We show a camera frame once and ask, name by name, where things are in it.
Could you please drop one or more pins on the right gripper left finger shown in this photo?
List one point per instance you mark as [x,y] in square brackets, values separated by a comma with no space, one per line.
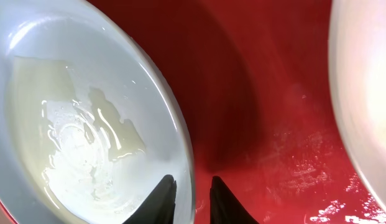
[159,206]

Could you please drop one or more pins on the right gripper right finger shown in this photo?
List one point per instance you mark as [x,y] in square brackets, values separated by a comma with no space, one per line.
[225,207]

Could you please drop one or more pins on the light blue plate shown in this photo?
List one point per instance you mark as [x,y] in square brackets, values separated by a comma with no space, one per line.
[88,124]

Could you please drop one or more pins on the white cream plate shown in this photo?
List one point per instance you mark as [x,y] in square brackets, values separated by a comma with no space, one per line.
[357,80]

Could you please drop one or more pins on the red plastic tray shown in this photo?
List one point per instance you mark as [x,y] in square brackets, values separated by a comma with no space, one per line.
[250,78]

